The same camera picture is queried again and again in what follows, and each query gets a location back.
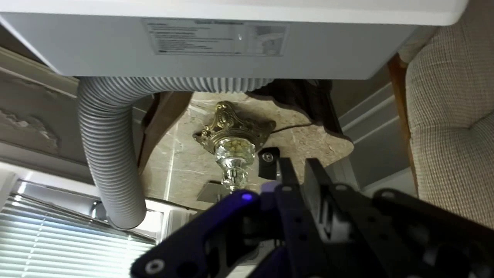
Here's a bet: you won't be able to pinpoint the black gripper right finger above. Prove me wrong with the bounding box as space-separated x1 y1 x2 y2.
303 158 494 278

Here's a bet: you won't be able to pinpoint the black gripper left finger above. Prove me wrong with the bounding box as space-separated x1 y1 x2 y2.
129 157 322 278

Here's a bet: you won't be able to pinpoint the lamp side table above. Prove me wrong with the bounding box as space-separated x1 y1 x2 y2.
135 92 356 214

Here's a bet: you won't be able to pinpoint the beige armchair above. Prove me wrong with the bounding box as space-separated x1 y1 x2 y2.
387 0 494 231

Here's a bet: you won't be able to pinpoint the white portable air conditioner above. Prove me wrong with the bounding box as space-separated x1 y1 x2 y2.
0 0 470 83

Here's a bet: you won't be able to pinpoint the white window blinds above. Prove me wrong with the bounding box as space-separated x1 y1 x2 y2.
0 180 155 278

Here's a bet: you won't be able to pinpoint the grey ribbed exhaust hose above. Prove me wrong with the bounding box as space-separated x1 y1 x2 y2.
75 76 274 232

